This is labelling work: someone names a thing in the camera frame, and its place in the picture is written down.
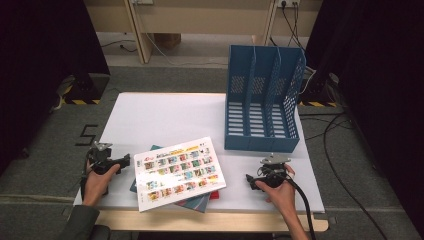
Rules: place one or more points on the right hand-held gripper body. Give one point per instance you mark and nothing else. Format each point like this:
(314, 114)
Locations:
(273, 173)

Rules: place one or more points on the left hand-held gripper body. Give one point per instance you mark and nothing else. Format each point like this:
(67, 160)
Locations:
(100, 160)

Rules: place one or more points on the blue plastic file rack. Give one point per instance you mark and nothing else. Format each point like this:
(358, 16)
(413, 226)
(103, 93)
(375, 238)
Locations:
(263, 143)

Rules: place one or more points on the white picture book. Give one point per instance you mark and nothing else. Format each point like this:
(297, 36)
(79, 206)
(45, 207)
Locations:
(180, 173)

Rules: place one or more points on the teal cover book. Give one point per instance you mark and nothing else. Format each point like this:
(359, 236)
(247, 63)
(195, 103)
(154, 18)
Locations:
(196, 204)

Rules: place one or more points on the person's right hand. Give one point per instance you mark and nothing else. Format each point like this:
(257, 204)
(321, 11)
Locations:
(283, 196)

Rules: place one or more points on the person's left hand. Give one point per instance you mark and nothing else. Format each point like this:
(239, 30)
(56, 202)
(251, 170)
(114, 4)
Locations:
(95, 186)

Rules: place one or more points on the black stand base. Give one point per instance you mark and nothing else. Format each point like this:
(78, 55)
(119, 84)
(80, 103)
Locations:
(316, 93)
(86, 88)

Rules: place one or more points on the black curtain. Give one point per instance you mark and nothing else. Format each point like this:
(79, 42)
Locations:
(40, 66)
(376, 83)

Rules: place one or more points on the brown cardboard box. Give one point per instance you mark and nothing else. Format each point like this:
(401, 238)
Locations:
(168, 40)

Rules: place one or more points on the light wooden desk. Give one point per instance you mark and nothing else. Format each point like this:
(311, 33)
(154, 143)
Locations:
(200, 20)

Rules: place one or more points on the white wall socket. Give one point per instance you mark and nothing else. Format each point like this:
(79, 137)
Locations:
(288, 2)

